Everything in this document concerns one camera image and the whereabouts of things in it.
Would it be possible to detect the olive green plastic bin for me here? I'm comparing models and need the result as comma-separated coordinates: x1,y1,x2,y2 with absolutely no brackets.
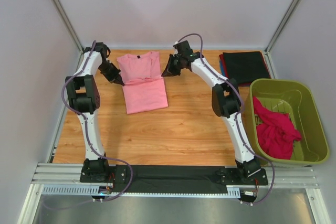
244,79,329,167

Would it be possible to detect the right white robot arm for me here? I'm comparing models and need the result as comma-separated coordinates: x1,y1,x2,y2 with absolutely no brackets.
162,40,261,178

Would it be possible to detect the folded blue t-shirt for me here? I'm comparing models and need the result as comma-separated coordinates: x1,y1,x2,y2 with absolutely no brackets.
219,60,227,77

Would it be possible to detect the magenta t-shirt in bin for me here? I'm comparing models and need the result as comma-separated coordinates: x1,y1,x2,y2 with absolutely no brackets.
253,97,302,159

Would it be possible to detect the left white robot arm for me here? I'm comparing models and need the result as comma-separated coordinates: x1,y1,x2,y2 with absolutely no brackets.
61,41,124,183

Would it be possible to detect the pink t-shirt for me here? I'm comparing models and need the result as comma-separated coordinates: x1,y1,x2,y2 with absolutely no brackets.
117,51,168,114

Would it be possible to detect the left aluminium frame post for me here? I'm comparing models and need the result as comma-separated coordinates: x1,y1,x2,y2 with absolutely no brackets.
51,0,83,52

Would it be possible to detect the aluminium frame post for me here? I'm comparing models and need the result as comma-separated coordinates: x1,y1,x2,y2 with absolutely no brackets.
51,0,83,52
265,0,301,54

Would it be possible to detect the right aluminium frame post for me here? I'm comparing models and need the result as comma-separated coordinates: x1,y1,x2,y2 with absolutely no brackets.
265,0,301,54

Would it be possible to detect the slotted grey cable duct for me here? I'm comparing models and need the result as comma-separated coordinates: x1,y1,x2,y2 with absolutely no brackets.
41,185,240,199

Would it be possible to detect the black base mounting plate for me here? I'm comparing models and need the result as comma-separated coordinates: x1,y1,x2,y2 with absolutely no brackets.
80,165,268,194

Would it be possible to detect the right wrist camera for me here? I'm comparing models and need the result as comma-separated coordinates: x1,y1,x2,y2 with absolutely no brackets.
173,41,180,52

